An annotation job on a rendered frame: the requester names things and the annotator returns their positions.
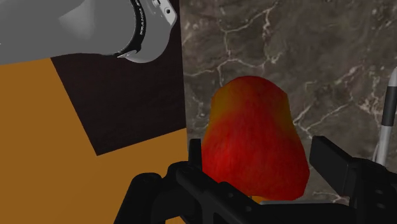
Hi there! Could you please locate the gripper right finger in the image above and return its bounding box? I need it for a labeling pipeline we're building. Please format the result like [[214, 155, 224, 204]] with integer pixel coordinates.
[[309, 135, 397, 224]]

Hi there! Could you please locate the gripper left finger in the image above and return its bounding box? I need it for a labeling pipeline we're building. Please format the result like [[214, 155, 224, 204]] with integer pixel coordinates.
[[113, 138, 270, 224]]

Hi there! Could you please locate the grey black pen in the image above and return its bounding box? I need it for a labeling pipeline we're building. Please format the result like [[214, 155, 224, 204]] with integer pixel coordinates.
[[372, 66, 397, 167]]

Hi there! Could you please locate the red yellow apple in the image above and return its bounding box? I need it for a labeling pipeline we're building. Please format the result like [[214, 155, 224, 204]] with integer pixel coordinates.
[[200, 75, 310, 201]]

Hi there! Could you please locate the dark robot stand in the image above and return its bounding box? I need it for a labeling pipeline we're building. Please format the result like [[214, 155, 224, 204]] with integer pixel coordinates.
[[50, 0, 188, 157]]

